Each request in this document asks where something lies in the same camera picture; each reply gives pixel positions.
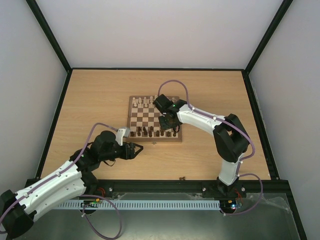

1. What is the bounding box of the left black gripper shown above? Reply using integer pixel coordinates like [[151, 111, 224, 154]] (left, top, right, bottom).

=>
[[100, 141, 144, 161]]

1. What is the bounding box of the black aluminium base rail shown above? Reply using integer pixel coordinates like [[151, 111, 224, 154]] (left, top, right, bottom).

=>
[[89, 180, 291, 199]]

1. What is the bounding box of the grey slotted cable duct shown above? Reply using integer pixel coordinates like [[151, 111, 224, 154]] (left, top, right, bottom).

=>
[[55, 199, 221, 211]]

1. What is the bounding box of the wooden chess board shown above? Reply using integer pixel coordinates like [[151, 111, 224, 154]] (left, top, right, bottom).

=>
[[127, 95, 182, 143]]

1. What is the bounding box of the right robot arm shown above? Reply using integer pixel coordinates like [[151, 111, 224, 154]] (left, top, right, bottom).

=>
[[153, 94, 251, 196]]

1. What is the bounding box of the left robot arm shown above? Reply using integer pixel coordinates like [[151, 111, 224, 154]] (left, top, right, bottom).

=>
[[0, 127, 143, 239]]

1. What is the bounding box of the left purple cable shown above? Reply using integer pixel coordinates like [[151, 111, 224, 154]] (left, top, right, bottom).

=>
[[0, 122, 124, 239]]

